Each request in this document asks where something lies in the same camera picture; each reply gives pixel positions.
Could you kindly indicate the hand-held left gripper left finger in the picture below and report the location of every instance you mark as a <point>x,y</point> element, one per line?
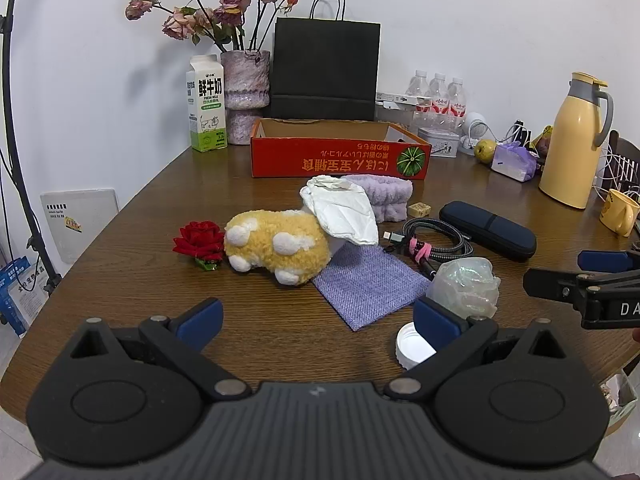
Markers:
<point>202,317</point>

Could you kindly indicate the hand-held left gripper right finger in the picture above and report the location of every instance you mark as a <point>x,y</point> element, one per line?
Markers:
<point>437,322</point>

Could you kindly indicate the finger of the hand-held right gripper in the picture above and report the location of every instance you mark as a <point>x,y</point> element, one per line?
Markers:
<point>550,282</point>
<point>605,261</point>

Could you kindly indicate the white plastic lid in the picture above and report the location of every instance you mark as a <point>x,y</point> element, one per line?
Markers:
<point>410,347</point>

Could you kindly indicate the clear plastic bag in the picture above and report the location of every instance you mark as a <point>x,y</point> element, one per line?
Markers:
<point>465,285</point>

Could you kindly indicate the purple cloth pouch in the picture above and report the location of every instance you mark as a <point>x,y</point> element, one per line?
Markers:
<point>370,285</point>

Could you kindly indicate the red artificial rose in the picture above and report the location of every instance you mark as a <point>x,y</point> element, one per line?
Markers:
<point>200,240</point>

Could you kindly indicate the dark blue glasses case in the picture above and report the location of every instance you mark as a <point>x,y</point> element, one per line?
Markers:
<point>490,230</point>

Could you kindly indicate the yellow plush sheep toy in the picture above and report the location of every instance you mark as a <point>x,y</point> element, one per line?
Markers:
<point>280,245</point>

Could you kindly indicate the small beige tile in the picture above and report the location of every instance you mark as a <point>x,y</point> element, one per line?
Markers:
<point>418,209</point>

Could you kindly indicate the purple fluffy headband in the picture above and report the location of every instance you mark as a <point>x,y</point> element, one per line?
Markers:
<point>390,195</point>

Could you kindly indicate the red cardboard box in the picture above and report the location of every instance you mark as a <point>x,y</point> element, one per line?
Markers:
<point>325,160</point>

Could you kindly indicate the yellow mug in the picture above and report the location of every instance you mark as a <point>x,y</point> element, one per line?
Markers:
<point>617,212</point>

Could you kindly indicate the pale paper bag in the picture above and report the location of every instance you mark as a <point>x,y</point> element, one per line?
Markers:
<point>614,400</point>

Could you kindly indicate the yellow thermos jug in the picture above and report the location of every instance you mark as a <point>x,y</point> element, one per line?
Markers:
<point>572,150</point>

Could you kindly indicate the dark wooden chair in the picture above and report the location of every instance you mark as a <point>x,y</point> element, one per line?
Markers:
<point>627,142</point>

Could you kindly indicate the purple tissue pack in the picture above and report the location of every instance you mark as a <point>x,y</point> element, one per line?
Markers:
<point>515,162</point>

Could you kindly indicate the yellow snack packet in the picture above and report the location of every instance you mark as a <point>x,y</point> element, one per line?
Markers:
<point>542,142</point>

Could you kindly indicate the green apple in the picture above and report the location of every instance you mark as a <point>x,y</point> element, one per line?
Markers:
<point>485,151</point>

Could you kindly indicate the black charger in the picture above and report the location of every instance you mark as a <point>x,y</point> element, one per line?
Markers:
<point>522,132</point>

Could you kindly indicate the white board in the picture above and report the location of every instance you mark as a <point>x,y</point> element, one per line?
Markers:
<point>80,225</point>

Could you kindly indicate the white printed packet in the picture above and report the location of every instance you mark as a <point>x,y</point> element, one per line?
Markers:
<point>32,300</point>

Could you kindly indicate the small white fan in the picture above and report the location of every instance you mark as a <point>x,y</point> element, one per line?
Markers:
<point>475,127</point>

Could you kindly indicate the blue packet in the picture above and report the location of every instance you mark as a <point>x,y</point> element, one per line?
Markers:
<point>10,280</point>

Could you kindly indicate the clear water bottle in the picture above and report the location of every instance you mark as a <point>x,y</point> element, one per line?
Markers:
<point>457,97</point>
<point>438,92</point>
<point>417,87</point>

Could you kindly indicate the white green milk carton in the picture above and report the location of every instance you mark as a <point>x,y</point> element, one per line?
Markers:
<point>207,110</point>

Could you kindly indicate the black light stand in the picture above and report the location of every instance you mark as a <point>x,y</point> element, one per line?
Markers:
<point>20,185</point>

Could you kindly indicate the flat white box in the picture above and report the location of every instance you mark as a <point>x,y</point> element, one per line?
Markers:
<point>395,97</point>

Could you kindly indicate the mottled purple vase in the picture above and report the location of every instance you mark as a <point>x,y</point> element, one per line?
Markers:
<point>245,80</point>

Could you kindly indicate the black paper bag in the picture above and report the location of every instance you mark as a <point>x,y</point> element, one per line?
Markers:
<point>325,60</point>

